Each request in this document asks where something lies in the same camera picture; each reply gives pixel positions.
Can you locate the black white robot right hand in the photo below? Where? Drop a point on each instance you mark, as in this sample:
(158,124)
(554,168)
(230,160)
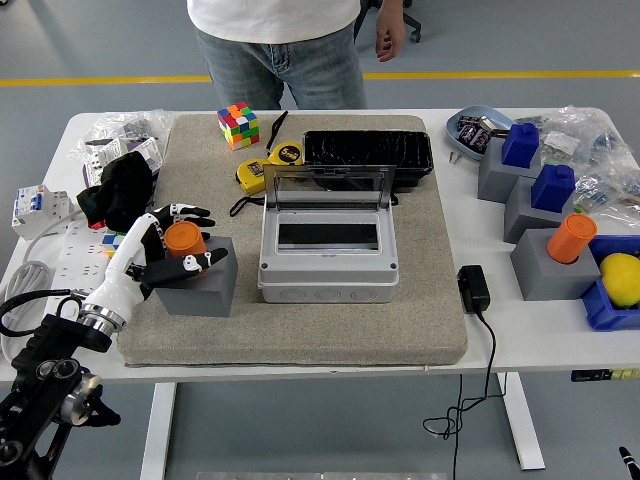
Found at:
(630,457)

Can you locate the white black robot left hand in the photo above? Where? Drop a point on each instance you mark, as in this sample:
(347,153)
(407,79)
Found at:
(125,265)

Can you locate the person's left hand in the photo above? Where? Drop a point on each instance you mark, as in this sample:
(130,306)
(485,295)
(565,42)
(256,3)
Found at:
(391,35)

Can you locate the orange cylinder battery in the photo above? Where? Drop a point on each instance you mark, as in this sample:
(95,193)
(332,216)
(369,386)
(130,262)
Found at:
(182,240)
(570,240)

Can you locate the grey block with round hole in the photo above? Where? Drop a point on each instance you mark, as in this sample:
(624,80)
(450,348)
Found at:
(210,295)

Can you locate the smoked transparent box lid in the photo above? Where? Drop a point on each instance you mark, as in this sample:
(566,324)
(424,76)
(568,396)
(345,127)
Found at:
(325,192)

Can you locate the grey electrical enclosure box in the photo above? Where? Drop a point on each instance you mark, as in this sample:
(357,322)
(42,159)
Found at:
(327,280)

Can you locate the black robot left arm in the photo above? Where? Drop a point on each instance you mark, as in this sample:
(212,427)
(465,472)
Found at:
(50,370)

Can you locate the person's left forearm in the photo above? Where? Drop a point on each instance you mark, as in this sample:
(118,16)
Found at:
(391,5)

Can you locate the black office chair base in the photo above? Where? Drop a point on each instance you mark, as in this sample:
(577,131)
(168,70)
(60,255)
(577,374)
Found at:
(412,25)

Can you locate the small colourful puzzle cube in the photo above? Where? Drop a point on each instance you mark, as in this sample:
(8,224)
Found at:
(111,240)

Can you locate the white power strip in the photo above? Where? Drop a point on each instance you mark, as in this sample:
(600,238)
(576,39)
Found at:
(80,260)

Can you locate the black cloth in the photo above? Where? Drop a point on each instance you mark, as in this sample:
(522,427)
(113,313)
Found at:
(120,195)

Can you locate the black table control panel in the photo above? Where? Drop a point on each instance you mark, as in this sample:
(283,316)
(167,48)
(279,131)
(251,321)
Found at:
(585,376)

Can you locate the person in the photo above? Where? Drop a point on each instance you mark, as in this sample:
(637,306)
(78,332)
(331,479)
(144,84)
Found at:
(280,20)

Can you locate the white table leg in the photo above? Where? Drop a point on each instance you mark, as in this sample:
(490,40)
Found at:
(522,425)
(157,430)

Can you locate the black plastic tray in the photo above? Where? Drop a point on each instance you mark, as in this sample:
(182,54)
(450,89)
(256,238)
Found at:
(370,147)

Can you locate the small dark purple packet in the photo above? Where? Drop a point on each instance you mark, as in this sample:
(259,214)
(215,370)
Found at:
(469,120)

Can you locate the white socket package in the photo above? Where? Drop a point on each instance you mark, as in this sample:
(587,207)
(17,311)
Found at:
(147,150)

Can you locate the pale blue dish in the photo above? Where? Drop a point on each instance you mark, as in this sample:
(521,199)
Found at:
(492,112)

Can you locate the silver metal piece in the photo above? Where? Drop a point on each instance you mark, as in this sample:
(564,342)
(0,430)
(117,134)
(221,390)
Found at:
(487,122)

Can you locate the large dark purple packet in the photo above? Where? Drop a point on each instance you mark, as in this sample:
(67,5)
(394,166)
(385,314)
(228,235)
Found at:
(475,136)

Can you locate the small loose screws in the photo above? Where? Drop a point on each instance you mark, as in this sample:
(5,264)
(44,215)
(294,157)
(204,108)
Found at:
(454,158)

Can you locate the clear bag of screws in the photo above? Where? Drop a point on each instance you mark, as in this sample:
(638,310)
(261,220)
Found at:
(137,125)

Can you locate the blue storage bin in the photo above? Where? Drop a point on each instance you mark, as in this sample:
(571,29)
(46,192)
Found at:
(600,310)

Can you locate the yellow tape measure black label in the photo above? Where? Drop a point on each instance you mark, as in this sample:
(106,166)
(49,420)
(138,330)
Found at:
(247,177)

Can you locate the yellow tape measure 5m label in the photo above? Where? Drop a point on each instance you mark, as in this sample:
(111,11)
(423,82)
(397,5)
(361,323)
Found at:
(287,152)

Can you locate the blue block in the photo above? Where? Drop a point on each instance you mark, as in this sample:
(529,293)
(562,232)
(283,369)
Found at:
(552,190)
(520,147)

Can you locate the large colourful puzzle cube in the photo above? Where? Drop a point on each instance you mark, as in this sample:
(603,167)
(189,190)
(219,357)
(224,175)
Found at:
(239,126)

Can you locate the grey block holder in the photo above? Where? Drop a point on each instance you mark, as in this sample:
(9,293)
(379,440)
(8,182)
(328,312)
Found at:
(495,180)
(545,280)
(522,215)

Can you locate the yellow lemon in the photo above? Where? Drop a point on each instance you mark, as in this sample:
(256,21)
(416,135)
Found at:
(622,277)

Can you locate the grey-brown fabric mat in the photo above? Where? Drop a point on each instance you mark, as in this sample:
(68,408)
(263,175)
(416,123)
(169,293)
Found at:
(300,335)

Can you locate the clear bag of white parts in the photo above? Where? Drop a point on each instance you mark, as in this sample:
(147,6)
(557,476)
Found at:
(561,142)

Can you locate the black power adapter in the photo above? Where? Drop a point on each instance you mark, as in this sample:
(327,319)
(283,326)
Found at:
(473,290)

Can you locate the clear bag of small parts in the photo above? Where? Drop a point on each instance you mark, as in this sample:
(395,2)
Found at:
(595,192)
(600,140)

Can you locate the white circuit breaker blue switch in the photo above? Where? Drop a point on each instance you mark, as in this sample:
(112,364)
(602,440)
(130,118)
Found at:
(35,210)

